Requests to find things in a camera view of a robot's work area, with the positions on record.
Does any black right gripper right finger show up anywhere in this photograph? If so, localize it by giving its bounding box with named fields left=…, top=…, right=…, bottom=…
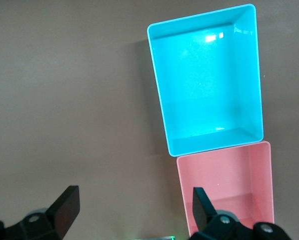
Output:
left=189, top=187, right=292, bottom=240

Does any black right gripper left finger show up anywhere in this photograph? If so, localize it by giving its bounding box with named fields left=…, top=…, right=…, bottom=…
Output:
left=0, top=185, right=80, bottom=240

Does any pink plastic bin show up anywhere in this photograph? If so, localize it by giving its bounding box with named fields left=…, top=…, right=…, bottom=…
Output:
left=176, top=140, right=276, bottom=237

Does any blue plastic bin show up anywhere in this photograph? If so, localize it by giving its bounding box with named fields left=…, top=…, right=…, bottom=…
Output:
left=146, top=3, right=265, bottom=158

